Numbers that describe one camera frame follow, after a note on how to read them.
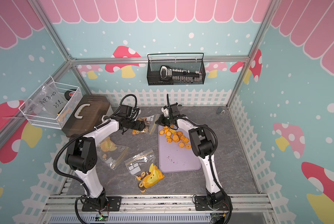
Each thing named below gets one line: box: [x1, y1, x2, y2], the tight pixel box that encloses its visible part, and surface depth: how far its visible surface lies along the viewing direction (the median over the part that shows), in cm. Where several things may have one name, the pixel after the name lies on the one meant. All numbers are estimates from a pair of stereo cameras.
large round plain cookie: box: [172, 134, 180, 143], surface depth 99 cm
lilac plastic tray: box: [159, 126, 202, 174], surface depth 93 cm
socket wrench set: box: [160, 65, 203, 82], surface depth 91 cm
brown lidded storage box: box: [62, 95, 111, 138], surface depth 93 cm
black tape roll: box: [64, 88, 77, 101], surface depth 82 cm
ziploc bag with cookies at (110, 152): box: [96, 136, 129, 171], surface depth 93 cm
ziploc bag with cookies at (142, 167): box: [124, 149, 165, 194], surface depth 82 cm
